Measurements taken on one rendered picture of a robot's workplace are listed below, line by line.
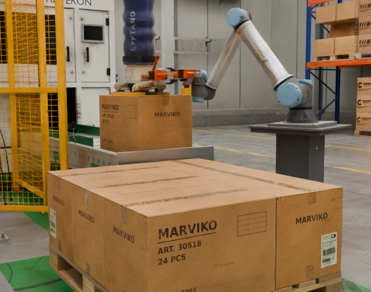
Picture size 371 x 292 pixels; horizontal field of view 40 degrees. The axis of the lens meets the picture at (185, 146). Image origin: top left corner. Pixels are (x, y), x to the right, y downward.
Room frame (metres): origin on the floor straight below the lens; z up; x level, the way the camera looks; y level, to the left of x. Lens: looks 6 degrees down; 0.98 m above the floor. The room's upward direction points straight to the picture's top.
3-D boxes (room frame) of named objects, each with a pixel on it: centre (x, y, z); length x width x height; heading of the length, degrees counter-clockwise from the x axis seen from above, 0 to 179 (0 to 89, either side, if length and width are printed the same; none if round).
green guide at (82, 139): (4.40, 1.14, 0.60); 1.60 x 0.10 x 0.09; 32
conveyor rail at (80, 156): (4.06, 1.00, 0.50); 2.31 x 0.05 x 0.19; 32
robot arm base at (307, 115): (3.32, -0.75, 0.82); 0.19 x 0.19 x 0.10
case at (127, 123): (3.54, 0.29, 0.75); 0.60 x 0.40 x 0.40; 34
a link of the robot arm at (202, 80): (3.49, -0.09, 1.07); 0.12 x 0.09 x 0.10; 122
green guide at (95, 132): (4.68, 0.68, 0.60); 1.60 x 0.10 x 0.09; 32
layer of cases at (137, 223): (2.52, 0.02, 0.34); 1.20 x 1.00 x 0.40; 32
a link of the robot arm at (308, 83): (3.31, -0.74, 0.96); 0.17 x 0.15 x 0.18; 150
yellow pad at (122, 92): (3.49, 0.39, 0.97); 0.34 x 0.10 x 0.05; 32
